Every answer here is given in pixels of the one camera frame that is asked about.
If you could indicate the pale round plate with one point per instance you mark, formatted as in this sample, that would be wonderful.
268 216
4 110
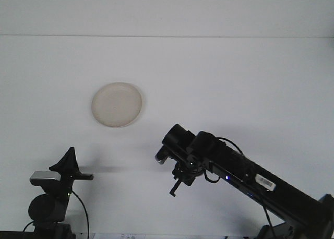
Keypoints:
117 106

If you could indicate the black base block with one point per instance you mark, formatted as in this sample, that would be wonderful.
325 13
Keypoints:
274 232
65 231

